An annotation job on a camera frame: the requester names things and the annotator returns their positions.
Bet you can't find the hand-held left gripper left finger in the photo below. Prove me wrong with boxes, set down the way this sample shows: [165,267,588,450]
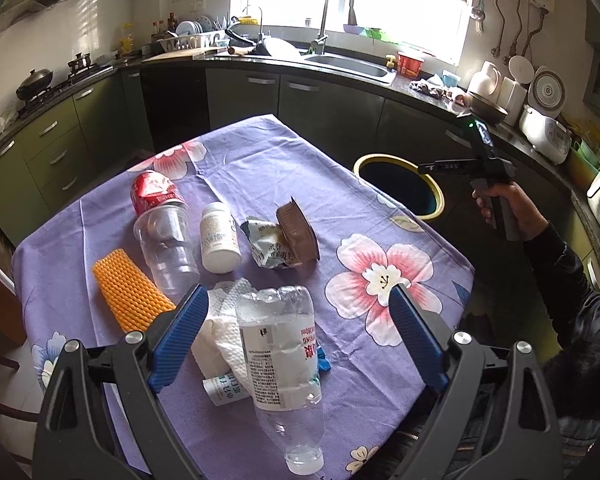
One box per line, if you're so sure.
[32,284,211,480]

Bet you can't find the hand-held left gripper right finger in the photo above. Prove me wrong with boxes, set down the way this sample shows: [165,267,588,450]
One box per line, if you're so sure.
[388,284,566,480]

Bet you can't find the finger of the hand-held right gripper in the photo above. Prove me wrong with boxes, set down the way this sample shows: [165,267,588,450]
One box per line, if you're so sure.
[417,159,477,175]

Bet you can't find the white paper towel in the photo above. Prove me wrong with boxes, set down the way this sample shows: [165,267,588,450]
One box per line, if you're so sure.
[190,277,262,380]

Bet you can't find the yellow-rimmed trash bin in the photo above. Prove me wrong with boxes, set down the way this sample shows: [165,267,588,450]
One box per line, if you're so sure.
[352,152,446,221]

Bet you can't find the clear plastic cup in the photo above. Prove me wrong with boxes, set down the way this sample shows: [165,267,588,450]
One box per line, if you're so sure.
[132,202,201,306]

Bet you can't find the snack wrapper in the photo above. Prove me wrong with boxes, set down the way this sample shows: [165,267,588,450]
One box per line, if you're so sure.
[242,216,302,271]

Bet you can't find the person's right forearm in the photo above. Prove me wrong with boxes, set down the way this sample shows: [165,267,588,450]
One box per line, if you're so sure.
[522,220,600,361]

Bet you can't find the person's right hand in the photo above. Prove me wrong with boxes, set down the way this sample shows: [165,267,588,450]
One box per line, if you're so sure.
[472,180,549,242]

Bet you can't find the dark frying pan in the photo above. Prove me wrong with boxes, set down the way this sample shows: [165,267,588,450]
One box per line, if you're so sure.
[467,90,510,126]

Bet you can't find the white kettle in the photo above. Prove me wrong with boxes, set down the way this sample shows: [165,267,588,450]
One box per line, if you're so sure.
[467,61,504,99]

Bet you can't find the white rice cooker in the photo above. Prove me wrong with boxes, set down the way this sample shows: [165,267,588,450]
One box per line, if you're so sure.
[518,65,572,165]

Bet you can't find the orange foam fruit net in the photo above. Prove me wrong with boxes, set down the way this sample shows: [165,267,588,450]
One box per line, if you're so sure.
[92,248,177,334]

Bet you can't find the crumpled dish cloth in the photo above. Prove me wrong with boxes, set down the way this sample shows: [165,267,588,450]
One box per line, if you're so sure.
[409,77,467,104]

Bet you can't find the small white tube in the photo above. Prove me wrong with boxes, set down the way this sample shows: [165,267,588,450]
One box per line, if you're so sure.
[202,371,254,407]

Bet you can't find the white pill bottle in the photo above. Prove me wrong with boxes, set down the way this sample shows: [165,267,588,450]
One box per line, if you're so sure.
[199,202,242,275]

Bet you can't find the red plastic container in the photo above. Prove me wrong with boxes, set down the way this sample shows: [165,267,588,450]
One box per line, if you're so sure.
[396,51,426,77]

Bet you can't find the clear plastic water bottle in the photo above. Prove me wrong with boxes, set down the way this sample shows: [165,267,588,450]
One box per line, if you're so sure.
[235,285,327,477]

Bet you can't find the hanging metal ladle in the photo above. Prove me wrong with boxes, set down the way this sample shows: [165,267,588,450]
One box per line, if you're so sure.
[469,0,487,36]

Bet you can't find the steel kitchen sink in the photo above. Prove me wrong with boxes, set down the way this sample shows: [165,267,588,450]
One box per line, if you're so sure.
[304,53,397,86]

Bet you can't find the red soda can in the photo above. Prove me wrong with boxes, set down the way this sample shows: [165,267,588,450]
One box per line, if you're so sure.
[132,170,189,211]

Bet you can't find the brown plastic pudding cup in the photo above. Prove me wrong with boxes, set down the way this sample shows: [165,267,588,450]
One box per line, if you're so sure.
[275,196,321,264]

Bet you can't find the purple floral tablecloth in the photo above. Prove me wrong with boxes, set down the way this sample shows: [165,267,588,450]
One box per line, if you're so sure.
[11,114,476,480]

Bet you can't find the tall kitchen faucet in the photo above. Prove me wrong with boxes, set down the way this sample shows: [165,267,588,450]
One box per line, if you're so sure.
[309,0,356,56]

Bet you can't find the white round plate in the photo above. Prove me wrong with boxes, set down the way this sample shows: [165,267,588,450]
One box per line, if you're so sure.
[252,37,301,59]

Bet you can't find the green base cabinets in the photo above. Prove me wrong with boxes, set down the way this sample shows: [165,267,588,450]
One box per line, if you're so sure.
[0,66,600,306]

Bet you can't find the gas stove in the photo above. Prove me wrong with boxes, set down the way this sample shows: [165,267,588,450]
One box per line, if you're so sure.
[17,61,117,117]

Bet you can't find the wooden cutting board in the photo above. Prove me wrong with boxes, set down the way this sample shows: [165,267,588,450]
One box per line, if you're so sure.
[142,47,217,64]

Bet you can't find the black wok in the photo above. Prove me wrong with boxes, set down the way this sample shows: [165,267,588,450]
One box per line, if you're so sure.
[15,68,55,103]

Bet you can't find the small dark pot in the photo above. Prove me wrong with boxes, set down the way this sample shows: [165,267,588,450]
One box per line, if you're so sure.
[67,52,94,74]

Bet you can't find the dish rack with dishes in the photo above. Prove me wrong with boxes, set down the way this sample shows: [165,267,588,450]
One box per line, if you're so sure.
[152,14,232,54]

